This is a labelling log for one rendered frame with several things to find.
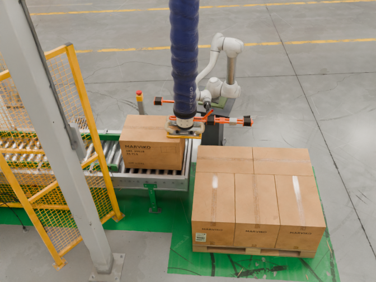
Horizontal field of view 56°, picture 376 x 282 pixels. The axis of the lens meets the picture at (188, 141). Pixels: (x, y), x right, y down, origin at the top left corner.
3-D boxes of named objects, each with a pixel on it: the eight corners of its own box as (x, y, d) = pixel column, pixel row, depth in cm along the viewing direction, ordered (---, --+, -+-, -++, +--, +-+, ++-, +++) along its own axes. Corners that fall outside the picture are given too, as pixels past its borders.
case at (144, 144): (125, 168, 373) (118, 140, 346) (132, 141, 402) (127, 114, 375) (181, 170, 368) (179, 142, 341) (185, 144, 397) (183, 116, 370)
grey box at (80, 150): (59, 157, 257) (46, 126, 237) (61, 152, 261) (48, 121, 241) (85, 158, 256) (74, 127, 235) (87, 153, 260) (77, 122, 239)
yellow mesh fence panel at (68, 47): (57, 271, 350) (-46, 99, 206) (52, 264, 355) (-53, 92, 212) (125, 215, 395) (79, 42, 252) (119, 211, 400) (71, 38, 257)
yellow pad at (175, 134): (166, 137, 345) (166, 133, 341) (167, 130, 352) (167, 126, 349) (201, 139, 343) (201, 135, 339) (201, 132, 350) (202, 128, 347)
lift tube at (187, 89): (172, 118, 333) (167, 9, 261) (174, 104, 349) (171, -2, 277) (195, 120, 331) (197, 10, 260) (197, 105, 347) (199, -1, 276)
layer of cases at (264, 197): (192, 244, 351) (191, 220, 323) (198, 169, 423) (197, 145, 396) (316, 250, 341) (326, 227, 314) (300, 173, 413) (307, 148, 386)
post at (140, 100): (146, 159, 458) (135, 96, 390) (146, 155, 463) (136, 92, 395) (151, 159, 457) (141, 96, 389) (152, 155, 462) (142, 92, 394)
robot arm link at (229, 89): (223, 89, 416) (241, 93, 411) (219, 99, 407) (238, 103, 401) (225, 33, 356) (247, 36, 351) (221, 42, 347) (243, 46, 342)
